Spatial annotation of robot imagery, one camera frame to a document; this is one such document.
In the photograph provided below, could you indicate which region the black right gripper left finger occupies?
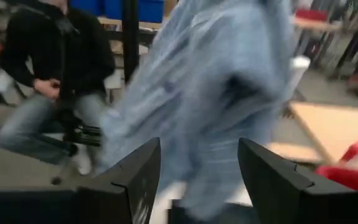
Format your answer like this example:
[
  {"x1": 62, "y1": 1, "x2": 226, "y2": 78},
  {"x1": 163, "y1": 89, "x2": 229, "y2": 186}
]
[{"x1": 0, "y1": 138, "x2": 162, "y2": 224}]

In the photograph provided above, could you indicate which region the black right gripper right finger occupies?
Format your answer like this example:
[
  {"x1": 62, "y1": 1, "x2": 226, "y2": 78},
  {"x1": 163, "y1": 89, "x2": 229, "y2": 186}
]
[{"x1": 237, "y1": 138, "x2": 358, "y2": 224}]

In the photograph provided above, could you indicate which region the blue striped garment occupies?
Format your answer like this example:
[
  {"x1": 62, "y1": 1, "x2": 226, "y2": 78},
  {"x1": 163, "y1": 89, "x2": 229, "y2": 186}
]
[{"x1": 94, "y1": 0, "x2": 298, "y2": 222}]

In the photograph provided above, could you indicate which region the red plastic bin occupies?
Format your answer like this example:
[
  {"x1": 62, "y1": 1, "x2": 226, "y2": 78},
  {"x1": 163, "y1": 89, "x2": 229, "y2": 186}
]
[{"x1": 314, "y1": 164, "x2": 358, "y2": 191}]

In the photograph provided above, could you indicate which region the blue plastic bin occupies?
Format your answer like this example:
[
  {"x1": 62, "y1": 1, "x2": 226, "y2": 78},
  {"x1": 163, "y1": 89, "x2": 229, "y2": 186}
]
[
  {"x1": 70, "y1": 0, "x2": 104, "y2": 17},
  {"x1": 104, "y1": 0, "x2": 165, "y2": 23}
]

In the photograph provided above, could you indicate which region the black office chair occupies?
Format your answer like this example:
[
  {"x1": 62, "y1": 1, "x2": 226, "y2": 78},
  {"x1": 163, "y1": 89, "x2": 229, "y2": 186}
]
[{"x1": 50, "y1": 107, "x2": 103, "y2": 186}]

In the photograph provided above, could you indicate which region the light brown wooden desk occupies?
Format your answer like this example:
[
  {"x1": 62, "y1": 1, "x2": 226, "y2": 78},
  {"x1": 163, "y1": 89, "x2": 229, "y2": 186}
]
[{"x1": 265, "y1": 101, "x2": 358, "y2": 171}]

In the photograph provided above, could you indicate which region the person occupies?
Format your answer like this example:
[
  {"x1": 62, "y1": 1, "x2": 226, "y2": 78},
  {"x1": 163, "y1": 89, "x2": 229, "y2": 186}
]
[{"x1": 0, "y1": 0, "x2": 117, "y2": 177}]

